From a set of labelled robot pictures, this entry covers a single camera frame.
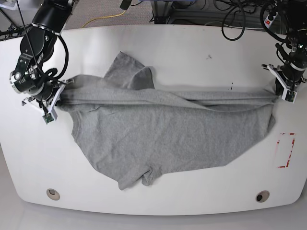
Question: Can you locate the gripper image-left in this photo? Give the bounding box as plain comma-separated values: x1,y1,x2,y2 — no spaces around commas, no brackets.
21,78,74,113

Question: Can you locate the left table cable grommet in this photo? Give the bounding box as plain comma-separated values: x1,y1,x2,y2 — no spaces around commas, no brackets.
46,188,60,201

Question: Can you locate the grey T-shirt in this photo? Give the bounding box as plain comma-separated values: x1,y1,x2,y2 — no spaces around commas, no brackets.
59,52,278,190

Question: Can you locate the right table cable grommet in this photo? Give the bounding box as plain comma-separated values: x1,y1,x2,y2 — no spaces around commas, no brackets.
255,190,270,203

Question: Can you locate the red tape rectangle marking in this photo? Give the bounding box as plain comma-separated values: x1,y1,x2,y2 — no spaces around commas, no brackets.
274,133,296,168

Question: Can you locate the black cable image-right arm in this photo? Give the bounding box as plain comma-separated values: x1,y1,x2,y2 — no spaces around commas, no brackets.
221,0,246,41

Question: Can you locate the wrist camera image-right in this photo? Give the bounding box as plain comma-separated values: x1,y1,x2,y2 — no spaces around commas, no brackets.
282,89,297,104

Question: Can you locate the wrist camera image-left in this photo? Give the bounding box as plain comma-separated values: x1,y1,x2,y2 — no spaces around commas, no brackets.
43,112,58,124

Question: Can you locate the black robot arm image-left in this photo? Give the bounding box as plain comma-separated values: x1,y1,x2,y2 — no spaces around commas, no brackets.
9,0,78,114

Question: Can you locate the table cable grommet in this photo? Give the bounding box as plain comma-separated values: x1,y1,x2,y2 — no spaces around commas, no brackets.
46,188,60,201
255,190,270,203

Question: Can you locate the aluminium frame base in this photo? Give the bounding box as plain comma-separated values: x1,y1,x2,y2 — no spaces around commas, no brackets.
151,0,207,24

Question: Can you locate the yellow cable on floor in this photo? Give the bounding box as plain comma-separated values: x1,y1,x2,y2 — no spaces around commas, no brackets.
83,6,125,28

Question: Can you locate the white power strip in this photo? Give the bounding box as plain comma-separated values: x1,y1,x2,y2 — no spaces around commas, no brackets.
264,11,278,29

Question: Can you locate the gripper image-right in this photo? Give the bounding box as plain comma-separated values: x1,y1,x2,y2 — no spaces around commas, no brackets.
261,64,307,96

